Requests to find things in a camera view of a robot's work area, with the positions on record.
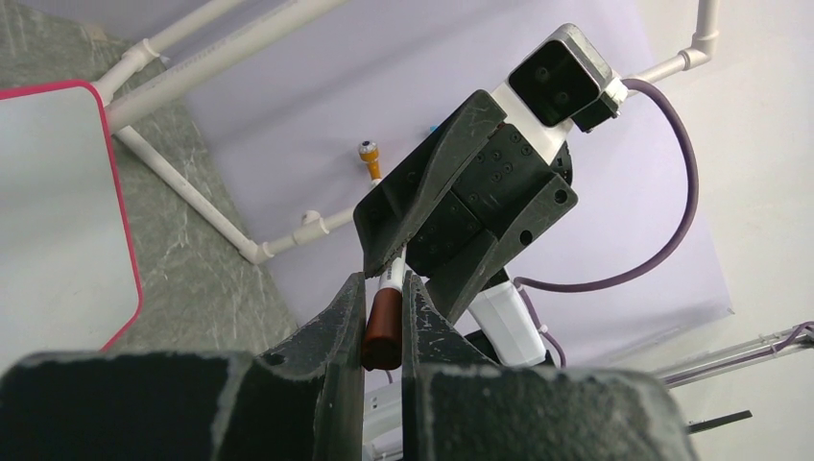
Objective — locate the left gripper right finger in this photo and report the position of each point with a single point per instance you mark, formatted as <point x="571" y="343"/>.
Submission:
<point x="459" y="405"/>

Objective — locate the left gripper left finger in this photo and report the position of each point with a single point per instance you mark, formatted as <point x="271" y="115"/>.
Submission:
<point x="300" y="400"/>

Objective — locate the red-framed whiteboard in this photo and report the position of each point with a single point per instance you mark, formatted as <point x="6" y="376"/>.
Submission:
<point x="69" y="275"/>

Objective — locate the brown marker cap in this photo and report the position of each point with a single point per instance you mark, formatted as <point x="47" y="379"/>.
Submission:
<point x="382" y="342"/>

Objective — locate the white PVC pipe frame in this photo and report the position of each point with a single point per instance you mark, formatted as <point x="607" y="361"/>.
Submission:
<point x="283" y="100"/>

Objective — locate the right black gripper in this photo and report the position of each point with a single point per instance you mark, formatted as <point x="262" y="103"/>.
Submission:
<point x="485" y="209"/>

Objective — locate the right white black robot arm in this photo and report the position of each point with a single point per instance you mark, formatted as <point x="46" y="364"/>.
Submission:
<point x="505" y="322"/>

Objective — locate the white whiteboard marker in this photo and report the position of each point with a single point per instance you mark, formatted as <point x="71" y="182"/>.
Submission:
<point x="394" y="275"/>

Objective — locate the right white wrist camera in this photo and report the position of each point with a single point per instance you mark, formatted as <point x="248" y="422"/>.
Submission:
<point x="564" y="84"/>

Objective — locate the orange wall knob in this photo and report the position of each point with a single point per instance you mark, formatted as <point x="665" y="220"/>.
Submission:
<point x="368" y="152"/>

